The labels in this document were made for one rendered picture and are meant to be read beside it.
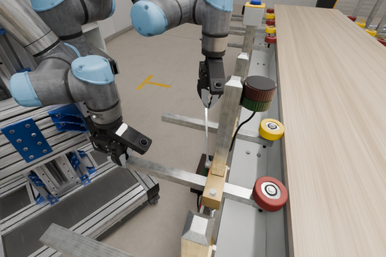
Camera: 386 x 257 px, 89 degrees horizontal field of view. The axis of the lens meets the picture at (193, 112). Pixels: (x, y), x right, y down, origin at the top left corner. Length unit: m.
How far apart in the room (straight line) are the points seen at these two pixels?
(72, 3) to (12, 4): 0.26
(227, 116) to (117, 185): 1.08
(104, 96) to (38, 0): 0.41
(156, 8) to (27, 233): 1.30
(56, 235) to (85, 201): 0.94
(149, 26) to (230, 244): 0.69
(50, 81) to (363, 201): 0.77
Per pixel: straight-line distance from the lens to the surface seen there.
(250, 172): 0.94
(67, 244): 0.47
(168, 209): 1.50
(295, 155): 0.67
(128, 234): 1.48
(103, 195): 1.39
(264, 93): 0.38
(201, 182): 0.59
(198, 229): 0.27
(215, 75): 0.57
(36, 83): 0.50
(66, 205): 1.45
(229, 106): 0.41
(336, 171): 0.70
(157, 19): 0.47
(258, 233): 0.82
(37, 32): 0.59
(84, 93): 0.48
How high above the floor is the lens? 1.36
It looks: 39 degrees down
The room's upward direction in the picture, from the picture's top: 2 degrees clockwise
